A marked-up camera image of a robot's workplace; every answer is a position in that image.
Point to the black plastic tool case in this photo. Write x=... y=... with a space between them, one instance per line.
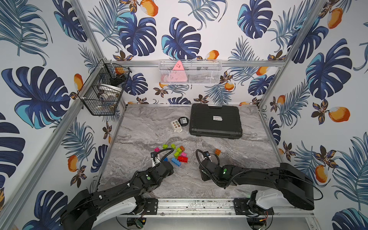
x=215 y=121

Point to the white remote control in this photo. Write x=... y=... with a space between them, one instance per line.
x=175 y=125

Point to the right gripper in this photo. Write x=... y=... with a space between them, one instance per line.
x=203 y=177

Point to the clear wall tray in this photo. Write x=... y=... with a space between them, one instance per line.
x=206 y=72

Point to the aluminium front rail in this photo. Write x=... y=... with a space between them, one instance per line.
x=177 y=207

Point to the light blue long lego brick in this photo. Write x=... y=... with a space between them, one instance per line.
x=176 y=162

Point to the black round tape measure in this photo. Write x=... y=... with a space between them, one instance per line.
x=183 y=121

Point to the pink triangle card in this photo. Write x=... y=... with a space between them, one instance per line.
x=177 y=74

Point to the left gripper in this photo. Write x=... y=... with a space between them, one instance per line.
x=166 y=167

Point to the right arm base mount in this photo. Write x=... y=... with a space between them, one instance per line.
x=248 y=207

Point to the red long lego brick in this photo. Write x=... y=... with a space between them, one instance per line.
x=182 y=159

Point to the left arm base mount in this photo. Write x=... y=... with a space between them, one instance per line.
x=145 y=206

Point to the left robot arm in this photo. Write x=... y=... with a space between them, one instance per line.
x=83 y=210

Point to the black wire basket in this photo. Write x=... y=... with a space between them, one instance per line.
x=103 y=90

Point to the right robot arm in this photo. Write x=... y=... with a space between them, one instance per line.
x=296 y=187

